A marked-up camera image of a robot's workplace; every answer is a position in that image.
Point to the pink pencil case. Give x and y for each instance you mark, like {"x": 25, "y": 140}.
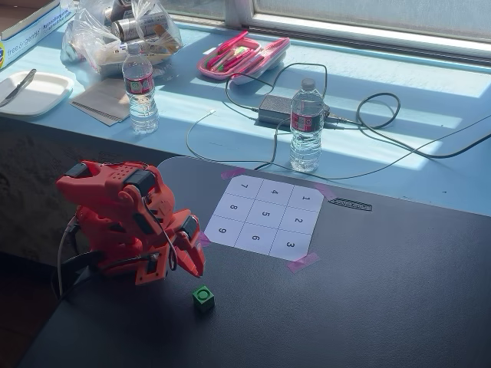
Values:
{"x": 245, "y": 66}

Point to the orange gripper black servo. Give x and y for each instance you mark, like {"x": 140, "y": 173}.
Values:
{"x": 186, "y": 250}

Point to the pink pen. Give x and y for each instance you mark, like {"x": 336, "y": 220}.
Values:
{"x": 234, "y": 41}

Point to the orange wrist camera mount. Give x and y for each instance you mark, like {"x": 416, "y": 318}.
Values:
{"x": 147, "y": 276}

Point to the green cube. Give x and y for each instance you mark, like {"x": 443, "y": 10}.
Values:
{"x": 203, "y": 299}

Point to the white foam plate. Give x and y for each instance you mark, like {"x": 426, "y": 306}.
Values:
{"x": 42, "y": 94}

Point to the clear plastic bag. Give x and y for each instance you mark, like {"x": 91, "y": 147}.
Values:
{"x": 92, "y": 34}

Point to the pink tape piece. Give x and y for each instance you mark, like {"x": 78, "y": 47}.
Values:
{"x": 325, "y": 191}
{"x": 303, "y": 262}
{"x": 232, "y": 173}
{"x": 204, "y": 238}

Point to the clear water bottle green-red label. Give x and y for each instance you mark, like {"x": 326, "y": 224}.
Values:
{"x": 141, "y": 92}

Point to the Tide detergent cardboard box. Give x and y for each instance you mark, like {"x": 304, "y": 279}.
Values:
{"x": 23, "y": 38}

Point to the grey paper napkin stack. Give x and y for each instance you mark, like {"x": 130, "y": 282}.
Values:
{"x": 103, "y": 101}

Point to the white numbered grid paper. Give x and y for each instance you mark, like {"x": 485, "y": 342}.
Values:
{"x": 264, "y": 214}

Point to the orange 3D-printed robot arm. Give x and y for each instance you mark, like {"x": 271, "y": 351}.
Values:
{"x": 103, "y": 180}

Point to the white window screen frame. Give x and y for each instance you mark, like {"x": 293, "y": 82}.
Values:
{"x": 345, "y": 23}

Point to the black power adapter brick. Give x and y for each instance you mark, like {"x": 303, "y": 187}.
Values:
{"x": 274, "y": 108}

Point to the clear plastic knife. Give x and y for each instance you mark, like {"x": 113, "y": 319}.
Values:
{"x": 19, "y": 87}

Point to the clear water bottle red-black label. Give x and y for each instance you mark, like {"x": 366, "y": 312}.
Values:
{"x": 306, "y": 126}

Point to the silver drink can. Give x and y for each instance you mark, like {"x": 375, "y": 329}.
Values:
{"x": 128, "y": 27}

